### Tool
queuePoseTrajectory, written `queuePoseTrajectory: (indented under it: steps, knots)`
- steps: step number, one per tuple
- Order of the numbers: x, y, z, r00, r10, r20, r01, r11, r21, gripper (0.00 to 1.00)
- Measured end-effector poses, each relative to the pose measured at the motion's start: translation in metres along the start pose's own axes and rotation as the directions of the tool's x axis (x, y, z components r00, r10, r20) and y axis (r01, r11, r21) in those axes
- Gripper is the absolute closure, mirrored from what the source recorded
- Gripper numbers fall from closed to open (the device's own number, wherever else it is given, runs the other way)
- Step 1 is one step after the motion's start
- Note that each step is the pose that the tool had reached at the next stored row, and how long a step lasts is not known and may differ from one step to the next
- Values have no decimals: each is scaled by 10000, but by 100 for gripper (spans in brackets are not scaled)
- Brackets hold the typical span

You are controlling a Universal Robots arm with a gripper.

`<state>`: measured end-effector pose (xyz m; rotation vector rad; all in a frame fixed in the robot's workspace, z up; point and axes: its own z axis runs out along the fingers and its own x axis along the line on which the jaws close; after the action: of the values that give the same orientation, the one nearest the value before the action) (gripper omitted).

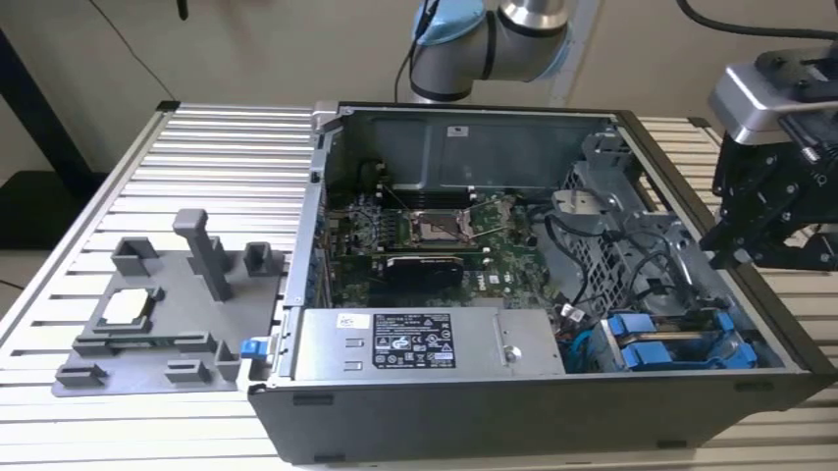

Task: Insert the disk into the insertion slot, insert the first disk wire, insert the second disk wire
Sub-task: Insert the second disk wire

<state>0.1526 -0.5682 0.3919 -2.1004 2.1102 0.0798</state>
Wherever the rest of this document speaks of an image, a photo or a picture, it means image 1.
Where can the black furniture frame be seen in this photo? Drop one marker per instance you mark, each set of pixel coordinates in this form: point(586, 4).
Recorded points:
point(39, 196)

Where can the black open PC case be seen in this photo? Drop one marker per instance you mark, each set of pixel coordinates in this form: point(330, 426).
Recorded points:
point(498, 422)

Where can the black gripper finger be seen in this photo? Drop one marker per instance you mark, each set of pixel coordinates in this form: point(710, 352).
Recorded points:
point(809, 252)
point(730, 243)

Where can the silver CPU chip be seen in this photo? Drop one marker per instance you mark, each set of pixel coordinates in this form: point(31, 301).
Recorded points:
point(130, 306)

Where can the black graphics card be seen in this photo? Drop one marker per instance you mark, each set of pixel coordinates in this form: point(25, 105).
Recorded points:
point(422, 270)

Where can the small black antenna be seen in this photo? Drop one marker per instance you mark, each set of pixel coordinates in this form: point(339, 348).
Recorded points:
point(183, 9)

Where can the hard disk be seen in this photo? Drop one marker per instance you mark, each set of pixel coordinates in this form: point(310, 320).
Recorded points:
point(632, 328)

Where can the grey parts rack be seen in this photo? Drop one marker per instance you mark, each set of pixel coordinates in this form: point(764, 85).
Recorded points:
point(190, 319)

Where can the green motherboard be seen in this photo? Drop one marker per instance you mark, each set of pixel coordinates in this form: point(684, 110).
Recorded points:
point(505, 235)

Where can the silver CPU socket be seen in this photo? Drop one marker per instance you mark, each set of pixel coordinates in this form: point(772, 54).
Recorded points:
point(442, 225)

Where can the metal disk bay cage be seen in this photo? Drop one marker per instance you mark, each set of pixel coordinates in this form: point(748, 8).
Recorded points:
point(602, 235)

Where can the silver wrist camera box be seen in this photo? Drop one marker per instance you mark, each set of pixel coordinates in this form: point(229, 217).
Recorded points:
point(746, 103)

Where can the blue case latch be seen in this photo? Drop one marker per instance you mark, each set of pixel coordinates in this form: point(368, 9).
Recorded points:
point(254, 350)

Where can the blue disk carrier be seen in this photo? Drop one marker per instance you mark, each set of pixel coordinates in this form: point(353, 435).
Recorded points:
point(645, 355)

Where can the black RAM slots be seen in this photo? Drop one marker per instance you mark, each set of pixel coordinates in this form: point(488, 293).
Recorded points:
point(426, 196)

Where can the silver power supply unit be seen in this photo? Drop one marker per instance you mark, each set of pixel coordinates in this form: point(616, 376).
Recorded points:
point(426, 343)

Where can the green RAM stick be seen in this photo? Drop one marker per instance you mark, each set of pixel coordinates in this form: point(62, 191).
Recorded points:
point(151, 341)

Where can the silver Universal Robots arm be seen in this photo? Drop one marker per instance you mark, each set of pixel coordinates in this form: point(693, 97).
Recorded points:
point(458, 54)

